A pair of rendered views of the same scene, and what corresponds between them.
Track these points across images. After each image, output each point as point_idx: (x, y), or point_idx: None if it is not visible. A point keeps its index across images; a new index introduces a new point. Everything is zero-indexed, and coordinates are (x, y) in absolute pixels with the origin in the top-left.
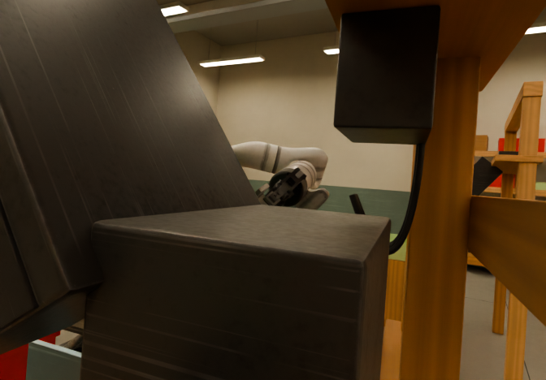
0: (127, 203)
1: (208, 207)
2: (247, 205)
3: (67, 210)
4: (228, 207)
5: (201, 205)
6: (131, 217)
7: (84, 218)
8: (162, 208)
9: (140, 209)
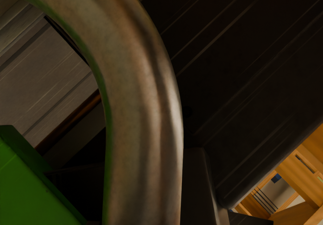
0: (228, 220)
1: (224, 215)
2: (221, 216)
3: (228, 216)
4: (223, 214)
5: (225, 218)
6: (226, 209)
7: (227, 211)
8: (226, 216)
9: (227, 216)
